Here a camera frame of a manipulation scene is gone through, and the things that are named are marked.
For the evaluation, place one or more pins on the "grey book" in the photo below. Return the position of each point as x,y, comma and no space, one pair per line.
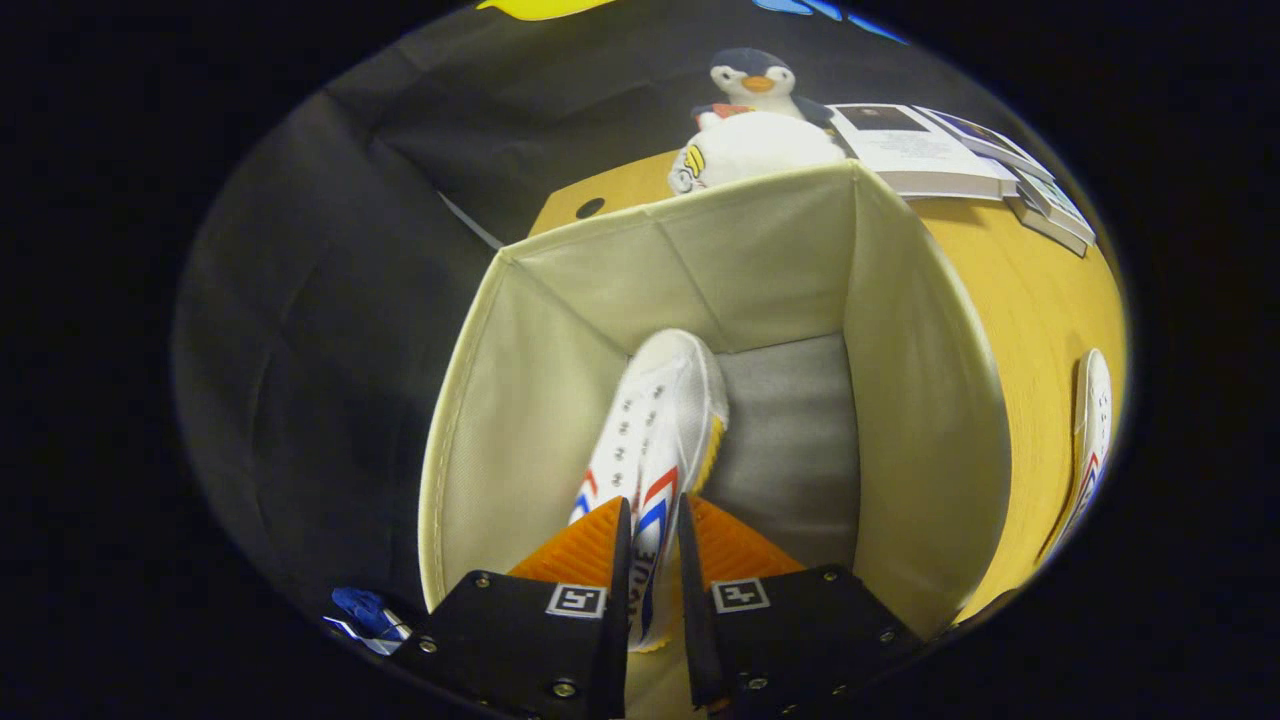
1040,228

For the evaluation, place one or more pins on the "white striped canvas shoe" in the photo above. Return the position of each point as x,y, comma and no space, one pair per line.
1092,420
660,420

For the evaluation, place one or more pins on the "book with blue picture cover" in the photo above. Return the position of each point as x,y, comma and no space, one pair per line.
990,140

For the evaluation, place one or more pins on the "white book with portrait cover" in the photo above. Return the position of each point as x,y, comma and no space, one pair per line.
900,150

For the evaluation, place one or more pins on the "penguin plush toy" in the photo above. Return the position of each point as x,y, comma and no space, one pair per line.
755,75

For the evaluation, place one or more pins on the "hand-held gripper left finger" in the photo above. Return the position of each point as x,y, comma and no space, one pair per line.
618,650

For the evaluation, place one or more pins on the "grey fabric storage box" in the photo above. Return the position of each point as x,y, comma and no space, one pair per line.
930,400

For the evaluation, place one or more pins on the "white plush toy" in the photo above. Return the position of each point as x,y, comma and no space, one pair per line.
760,145

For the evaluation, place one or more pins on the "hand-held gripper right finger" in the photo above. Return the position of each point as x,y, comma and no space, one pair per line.
692,640

